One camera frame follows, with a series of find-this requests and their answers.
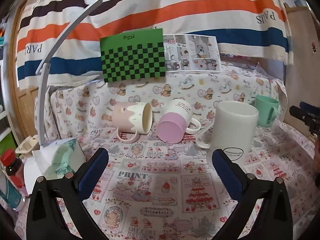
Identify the striped blanket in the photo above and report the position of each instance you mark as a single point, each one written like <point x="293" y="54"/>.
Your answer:
<point x="175" y="10"/>

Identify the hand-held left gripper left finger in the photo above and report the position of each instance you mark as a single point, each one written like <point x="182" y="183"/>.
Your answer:
<point x="92" y="173"/>

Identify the teal package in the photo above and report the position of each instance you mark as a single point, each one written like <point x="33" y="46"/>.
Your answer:
<point x="10" y="200"/>

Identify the beige plastic holder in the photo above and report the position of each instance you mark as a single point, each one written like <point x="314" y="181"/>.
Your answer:
<point x="25" y="146"/>

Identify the bottle with red cap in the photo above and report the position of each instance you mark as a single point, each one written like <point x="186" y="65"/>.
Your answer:
<point x="11" y="170"/>

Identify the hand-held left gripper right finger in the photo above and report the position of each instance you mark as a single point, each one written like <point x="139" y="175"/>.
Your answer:
<point x="230" y="177"/>

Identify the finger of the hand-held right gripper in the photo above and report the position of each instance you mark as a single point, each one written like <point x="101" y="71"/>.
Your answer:
<point x="298" y="112"/>

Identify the mint green cup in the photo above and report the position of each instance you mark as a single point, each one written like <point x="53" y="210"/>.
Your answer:
<point x="265" y="110"/>

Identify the green checkered board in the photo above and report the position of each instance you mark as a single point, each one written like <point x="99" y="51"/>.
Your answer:
<point x="132" y="55"/>

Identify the grey desk lamp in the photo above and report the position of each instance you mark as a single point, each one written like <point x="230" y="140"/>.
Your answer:
<point x="43" y="105"/>

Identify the green white tissue pack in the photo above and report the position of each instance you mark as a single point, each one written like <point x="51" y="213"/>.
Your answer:
<point x="65" y="160"/>

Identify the comic printed sheet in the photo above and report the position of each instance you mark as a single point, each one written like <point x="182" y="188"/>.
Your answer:
<point x="195" y="52"/>

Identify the cartoon printed tablecloth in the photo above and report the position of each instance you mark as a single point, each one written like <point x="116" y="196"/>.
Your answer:
<point x="160" y="180"/>

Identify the tall white cup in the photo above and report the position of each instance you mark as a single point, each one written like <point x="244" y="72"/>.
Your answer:
<point x="235" y="130"/>

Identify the white cup with pink base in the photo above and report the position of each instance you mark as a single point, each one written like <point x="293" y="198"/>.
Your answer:
<point x="170" y="130"/>

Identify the pink cup with cream drips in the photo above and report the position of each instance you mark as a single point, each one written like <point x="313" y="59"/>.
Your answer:
<point x="125" y="117"/>

